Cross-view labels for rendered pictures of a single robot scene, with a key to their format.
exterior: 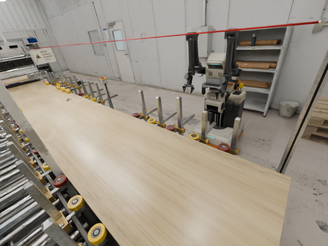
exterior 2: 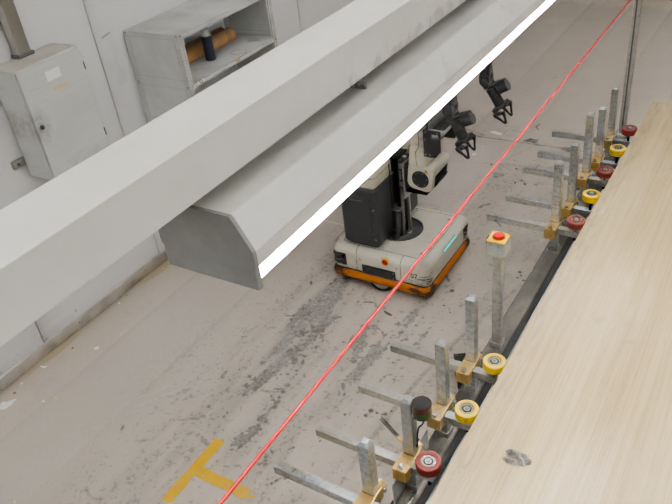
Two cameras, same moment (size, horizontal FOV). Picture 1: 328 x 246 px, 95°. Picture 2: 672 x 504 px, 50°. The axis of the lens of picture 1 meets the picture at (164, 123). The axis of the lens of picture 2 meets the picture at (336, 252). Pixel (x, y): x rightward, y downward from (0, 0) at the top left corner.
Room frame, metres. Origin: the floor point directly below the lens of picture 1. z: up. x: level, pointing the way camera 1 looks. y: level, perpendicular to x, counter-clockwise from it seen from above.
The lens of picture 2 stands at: (2.98, 2.79, 2.71)
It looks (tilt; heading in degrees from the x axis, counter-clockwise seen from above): 34 degrees down; 262
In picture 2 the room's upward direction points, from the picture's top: 8 degrees counter-clockwise
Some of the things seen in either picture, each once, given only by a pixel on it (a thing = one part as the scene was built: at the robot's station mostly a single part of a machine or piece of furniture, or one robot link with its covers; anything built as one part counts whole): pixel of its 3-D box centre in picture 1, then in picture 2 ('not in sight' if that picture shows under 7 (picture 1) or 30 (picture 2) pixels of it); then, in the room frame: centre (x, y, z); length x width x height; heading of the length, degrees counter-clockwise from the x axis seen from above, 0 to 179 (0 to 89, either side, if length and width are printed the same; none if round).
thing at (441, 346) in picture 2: (92, 94); (443, 393); (2.43, 1.10, 0.89); 0.04 x 0.04 x 0.48; 46
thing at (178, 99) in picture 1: (179, 120); (587, 156); (1.21, -0.15, 0.94); 0.04 x 0.04 x 0.48; 46
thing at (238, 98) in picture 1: (222, 105); (383, 182); (2.08, -0.94, 0.59); 0.55 x 0.34 x 0.83; 46
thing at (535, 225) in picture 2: (149, 112); (532, 225); (1.66, 0.17, 0.83); 0.43 x 0.03 x 0.04; 136
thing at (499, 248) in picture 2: (103, 80); (498, 245); (2.08, 0.74, 1.18); 0.07 x 0.07 x 0.08; 46
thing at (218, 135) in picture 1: (217, 130); (401, 244); (2.01, -0.88, 0.16); 0.67 x 0.64 x 0.25; 136
